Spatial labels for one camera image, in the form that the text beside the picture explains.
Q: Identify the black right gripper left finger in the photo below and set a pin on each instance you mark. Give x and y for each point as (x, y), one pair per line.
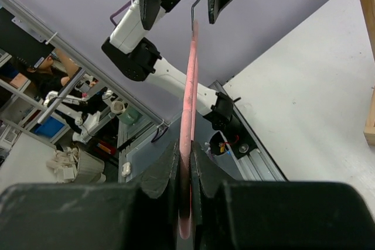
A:
(139, 214)

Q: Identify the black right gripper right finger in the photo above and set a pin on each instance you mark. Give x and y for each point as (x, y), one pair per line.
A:
(238, 214)

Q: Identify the pink hanger with metal hook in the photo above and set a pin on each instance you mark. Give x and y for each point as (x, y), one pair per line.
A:
(187, 129)

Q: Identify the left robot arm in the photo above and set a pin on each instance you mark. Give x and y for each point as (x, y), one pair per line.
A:
(139, 60)

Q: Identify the green cup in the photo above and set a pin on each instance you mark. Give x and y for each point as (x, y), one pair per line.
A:
(124, 112)

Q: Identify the blue storage bin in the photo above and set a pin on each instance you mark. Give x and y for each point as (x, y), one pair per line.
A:
(49, 128)

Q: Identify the person in black shirt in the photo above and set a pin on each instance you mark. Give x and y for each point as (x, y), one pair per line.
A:
(54, 72)

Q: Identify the aluminium mounting rail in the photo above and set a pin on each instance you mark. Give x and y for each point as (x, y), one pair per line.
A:
(245, 158)

